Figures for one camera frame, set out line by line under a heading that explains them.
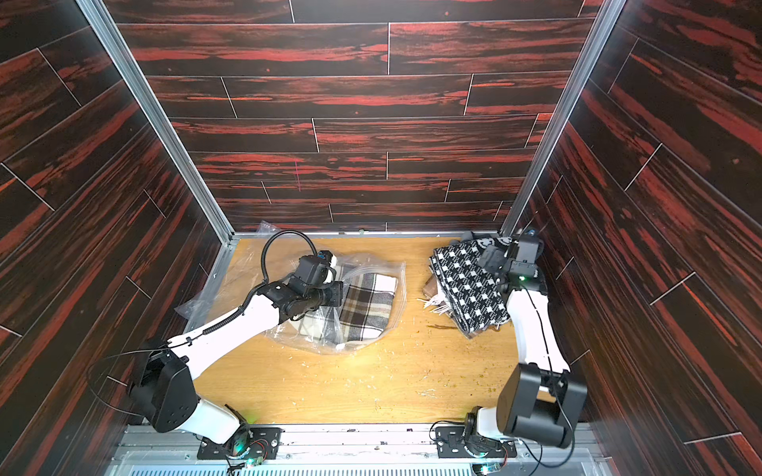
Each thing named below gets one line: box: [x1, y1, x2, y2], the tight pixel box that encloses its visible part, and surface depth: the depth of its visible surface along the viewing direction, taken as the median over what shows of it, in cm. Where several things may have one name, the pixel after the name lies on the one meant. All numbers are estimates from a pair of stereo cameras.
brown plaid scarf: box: [422, 273, 438, 300], surface depth 100 cm
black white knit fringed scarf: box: [429, 237, 512, 334], surface depth 90 cm
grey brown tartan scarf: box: [289, 263, 398, 347], surface depth 98 cm
